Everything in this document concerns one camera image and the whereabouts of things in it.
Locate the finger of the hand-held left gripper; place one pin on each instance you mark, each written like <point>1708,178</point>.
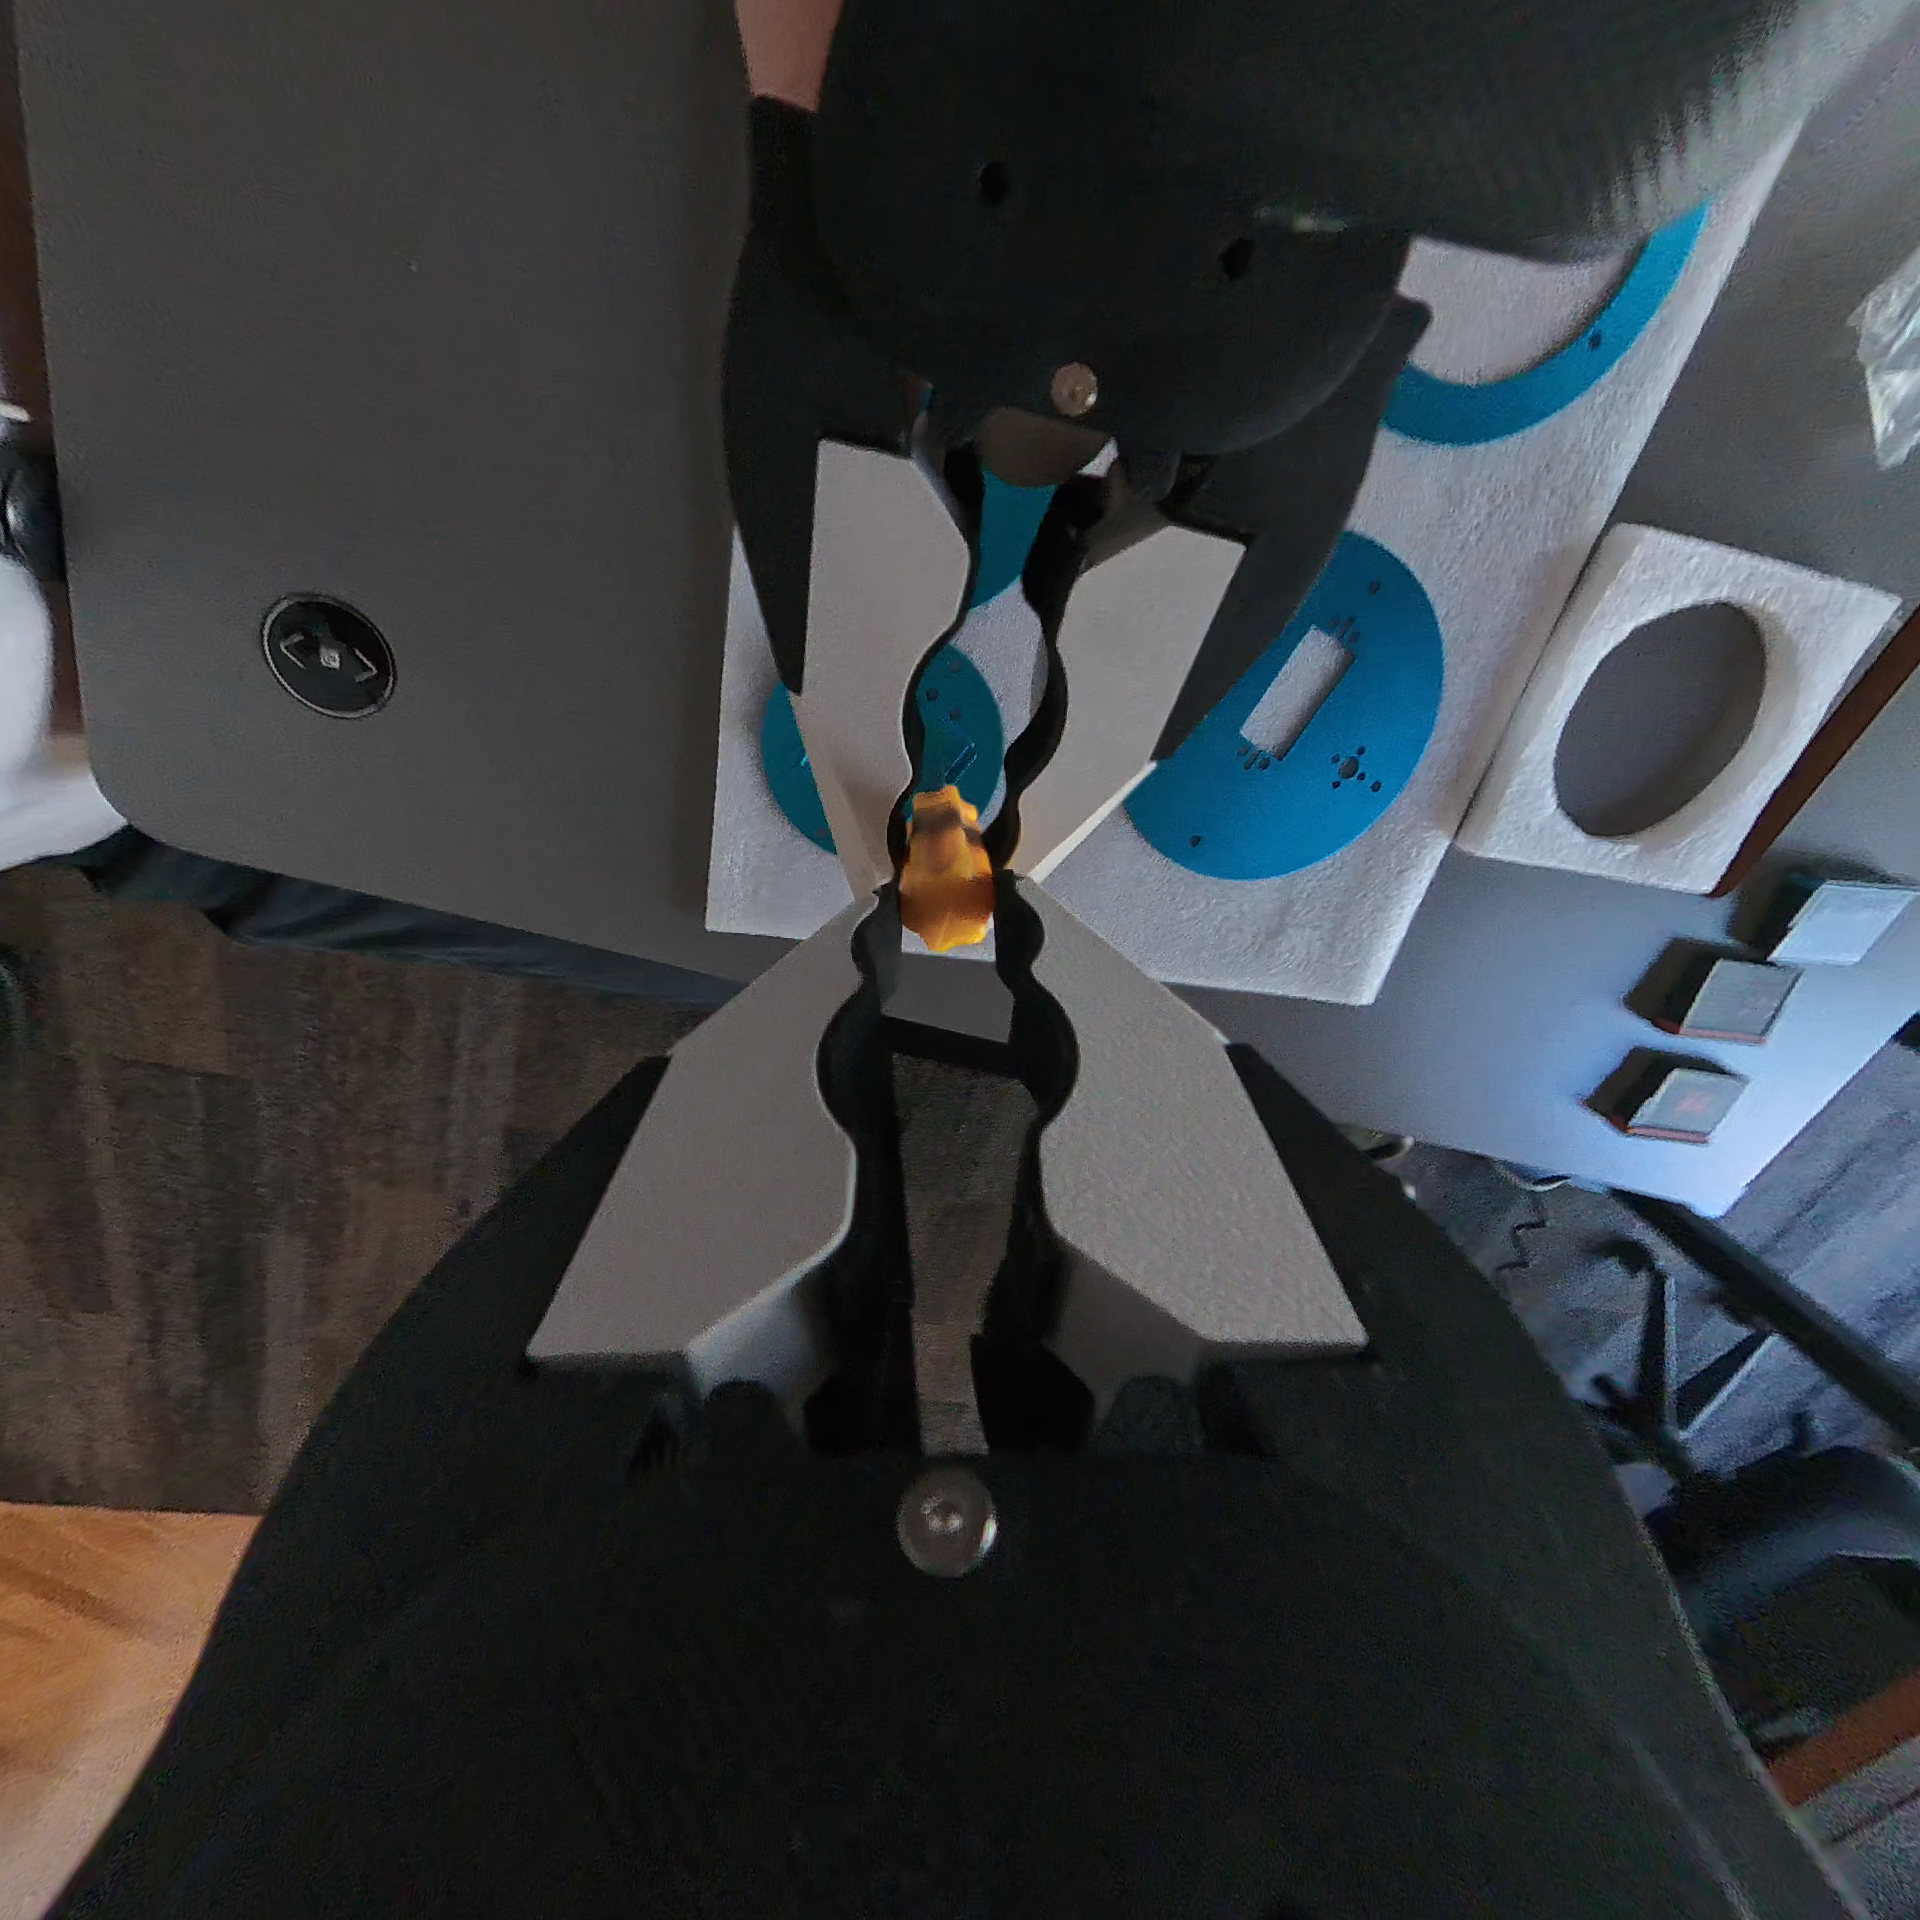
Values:
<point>869,599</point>
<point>1141,662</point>

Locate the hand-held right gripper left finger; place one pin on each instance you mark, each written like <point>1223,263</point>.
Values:
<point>722,1200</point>

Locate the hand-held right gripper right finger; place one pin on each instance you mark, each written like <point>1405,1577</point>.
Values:
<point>1186,1200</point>

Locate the small blue perforated disc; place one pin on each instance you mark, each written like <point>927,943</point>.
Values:
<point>797,763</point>

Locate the round desk control panel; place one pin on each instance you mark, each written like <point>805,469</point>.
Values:
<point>330,657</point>

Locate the person's left hand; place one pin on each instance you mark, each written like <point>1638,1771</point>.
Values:
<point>787,45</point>

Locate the blue perforated plate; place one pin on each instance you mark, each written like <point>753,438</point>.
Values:
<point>1010,541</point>

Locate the large blue disc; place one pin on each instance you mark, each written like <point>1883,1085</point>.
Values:
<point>1350,720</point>

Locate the white foam sheet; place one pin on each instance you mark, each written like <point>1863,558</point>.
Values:
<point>1517,510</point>

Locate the small dark box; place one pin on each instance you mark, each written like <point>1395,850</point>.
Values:
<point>1733,992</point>
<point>1846,918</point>
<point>1674,1098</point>

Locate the black office chair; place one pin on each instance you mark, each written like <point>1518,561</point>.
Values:
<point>1786,1530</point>

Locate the clear plastic bag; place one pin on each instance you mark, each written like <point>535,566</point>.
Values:
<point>1893,345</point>

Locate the person's white shirt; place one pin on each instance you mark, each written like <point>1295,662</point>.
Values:
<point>38,751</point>

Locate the white foam square frame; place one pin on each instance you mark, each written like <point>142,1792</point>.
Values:
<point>1822,674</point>

